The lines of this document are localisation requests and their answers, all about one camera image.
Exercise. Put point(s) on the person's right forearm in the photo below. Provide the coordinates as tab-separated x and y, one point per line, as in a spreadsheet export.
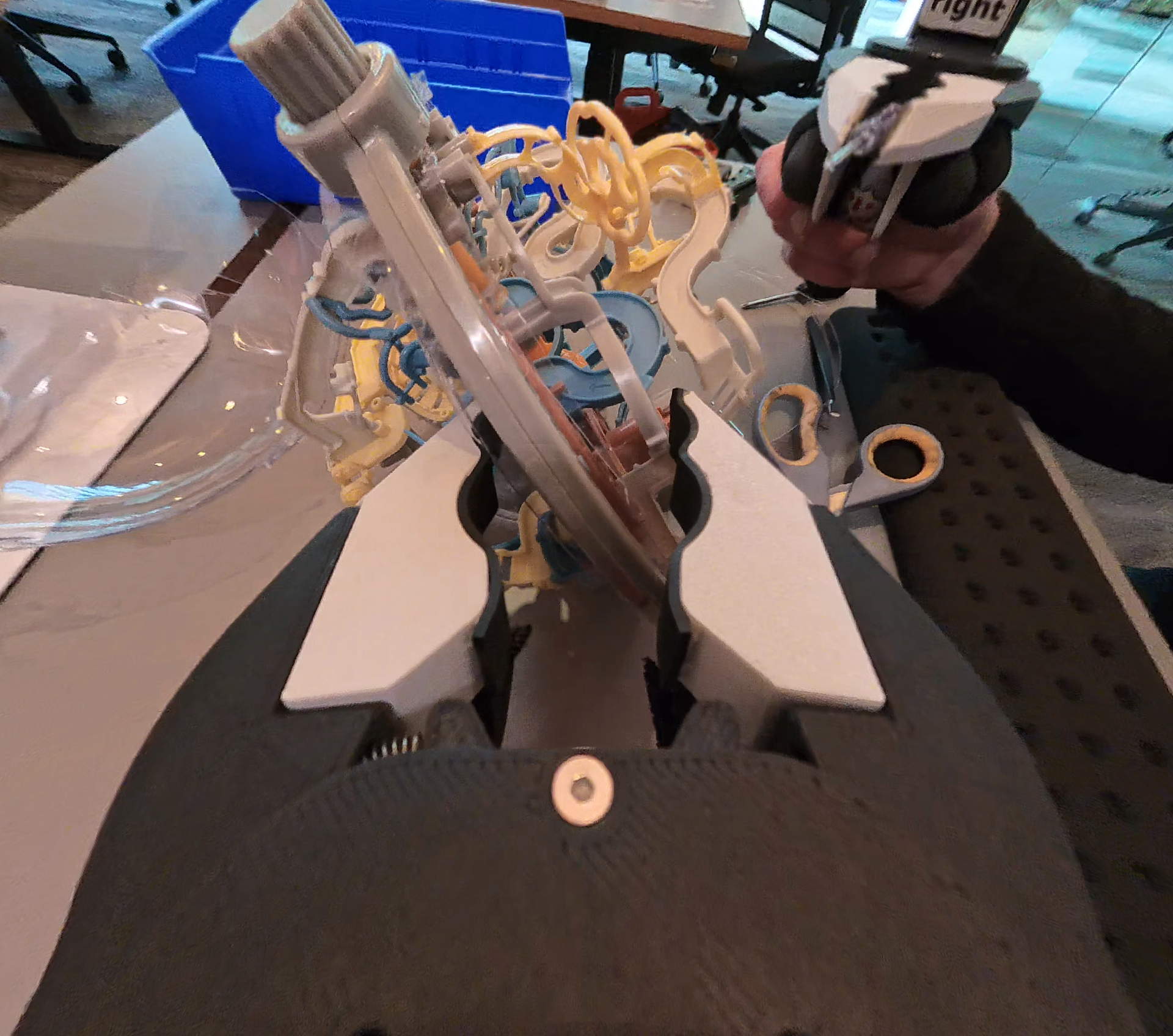
1054	340

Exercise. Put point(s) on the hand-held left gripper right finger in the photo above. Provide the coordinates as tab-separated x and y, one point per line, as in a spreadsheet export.
770	596

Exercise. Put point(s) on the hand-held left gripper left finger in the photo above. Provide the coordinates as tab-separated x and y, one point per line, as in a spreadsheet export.
394	596

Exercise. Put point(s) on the marble maze ball toy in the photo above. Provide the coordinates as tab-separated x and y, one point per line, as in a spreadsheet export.
394	165

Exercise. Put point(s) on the clear plastic dome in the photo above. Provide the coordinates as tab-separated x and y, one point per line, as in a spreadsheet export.
92	500

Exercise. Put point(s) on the black tweezers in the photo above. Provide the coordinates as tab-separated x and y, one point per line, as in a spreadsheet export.
825	358

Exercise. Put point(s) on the black dimpled mat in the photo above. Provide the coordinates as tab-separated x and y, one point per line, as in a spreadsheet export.
1008	688

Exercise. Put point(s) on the red bag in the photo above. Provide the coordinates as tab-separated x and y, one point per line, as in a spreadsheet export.
641	110

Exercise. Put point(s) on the person's right hand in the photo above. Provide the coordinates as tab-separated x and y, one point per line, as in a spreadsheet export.
852	262

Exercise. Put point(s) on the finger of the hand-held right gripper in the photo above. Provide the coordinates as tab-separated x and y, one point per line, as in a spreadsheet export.
848	97
953	115

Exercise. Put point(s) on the person's leg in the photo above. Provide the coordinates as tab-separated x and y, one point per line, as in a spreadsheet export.
1150	605

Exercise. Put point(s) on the grey orange scissors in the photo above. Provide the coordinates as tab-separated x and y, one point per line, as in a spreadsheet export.
852	486

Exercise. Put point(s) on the wooden-edged table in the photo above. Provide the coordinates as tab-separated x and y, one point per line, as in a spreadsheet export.
660	10

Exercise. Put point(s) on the blue storage bin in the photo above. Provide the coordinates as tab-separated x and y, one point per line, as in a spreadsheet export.
366	92

